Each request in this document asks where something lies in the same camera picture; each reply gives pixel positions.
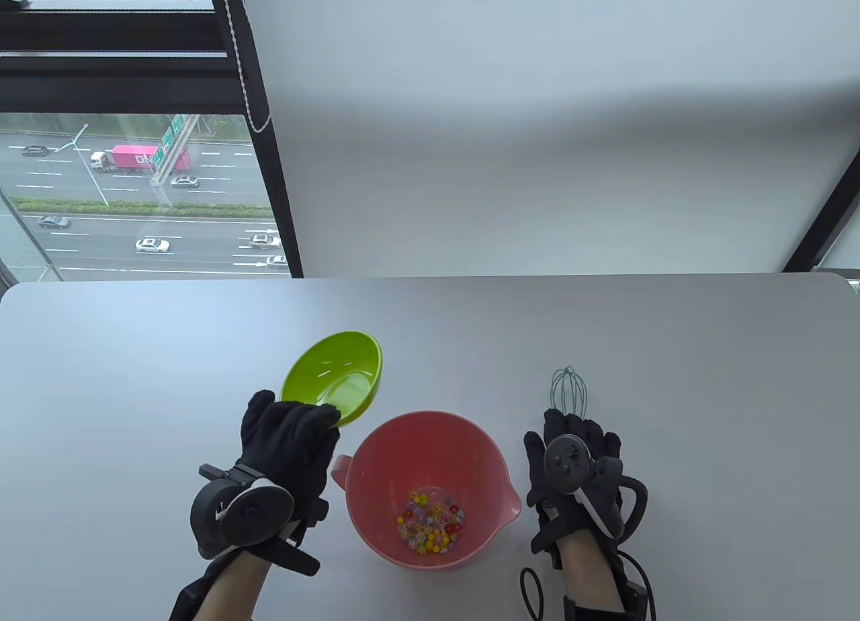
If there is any wire whisk with wooden handle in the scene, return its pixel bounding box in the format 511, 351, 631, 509
551, 366, 589, 421

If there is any black window frame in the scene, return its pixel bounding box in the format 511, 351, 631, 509
783, 171, 860, 272
0, 0, 304, 279

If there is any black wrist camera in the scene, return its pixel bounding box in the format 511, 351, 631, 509
561, 581, 656, 621
168, 576, 216, 621

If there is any pile of colourful plastic decorations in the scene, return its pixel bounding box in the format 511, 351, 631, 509
396, 488, 466, 556

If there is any black cable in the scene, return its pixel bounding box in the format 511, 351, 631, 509
519, 546, 656, 621

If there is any white bead chain cord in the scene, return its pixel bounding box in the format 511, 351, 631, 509
218, 0, 273, 135

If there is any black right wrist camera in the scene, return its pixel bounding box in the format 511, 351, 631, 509
561, 581, 656, 621

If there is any person's left hand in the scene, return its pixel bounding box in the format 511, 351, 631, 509
241, 389, 342, 514

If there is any black clamp bracket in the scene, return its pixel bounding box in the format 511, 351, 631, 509
269, 544, 322, 577

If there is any black and white controller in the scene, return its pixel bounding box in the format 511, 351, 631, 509
190, 463, 330, 561
543, 435, 649, 540

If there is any black and white left controller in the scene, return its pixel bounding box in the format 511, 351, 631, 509
190, 463, 330, 561

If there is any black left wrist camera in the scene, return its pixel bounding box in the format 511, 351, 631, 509
168, 576, 216, 621

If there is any person's right hand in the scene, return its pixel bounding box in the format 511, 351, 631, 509
524, 408, 623, 556

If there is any pink salad bowl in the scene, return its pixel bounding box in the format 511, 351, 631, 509
327, 411, 523, 570

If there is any person's left forearm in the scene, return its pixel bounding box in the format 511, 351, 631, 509
198, 550, 273, 621

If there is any white roller blind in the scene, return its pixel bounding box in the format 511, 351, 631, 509
236, 0, 860, 278

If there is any black and white right controller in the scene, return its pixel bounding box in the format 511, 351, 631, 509
543, 435, 649, 540

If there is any green plastic bowl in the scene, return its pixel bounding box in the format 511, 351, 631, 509
279, 331, 384, 428

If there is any person's right forearm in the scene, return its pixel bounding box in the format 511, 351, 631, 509
558, 532, 629, 621

